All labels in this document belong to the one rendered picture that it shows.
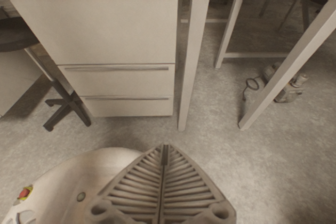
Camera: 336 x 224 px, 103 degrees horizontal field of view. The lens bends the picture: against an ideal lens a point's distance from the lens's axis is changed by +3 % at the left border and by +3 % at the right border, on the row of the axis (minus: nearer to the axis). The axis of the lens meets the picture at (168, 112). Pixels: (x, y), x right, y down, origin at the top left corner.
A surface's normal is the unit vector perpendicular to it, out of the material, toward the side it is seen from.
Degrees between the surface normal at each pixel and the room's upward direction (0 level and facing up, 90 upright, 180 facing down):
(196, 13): 90
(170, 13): 90
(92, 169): 70
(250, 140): 0
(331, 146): 0
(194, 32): 90
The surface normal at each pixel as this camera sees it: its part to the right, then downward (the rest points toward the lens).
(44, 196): 0.00, -0.62
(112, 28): 0.02, 0.78
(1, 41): 0.17, -0.23
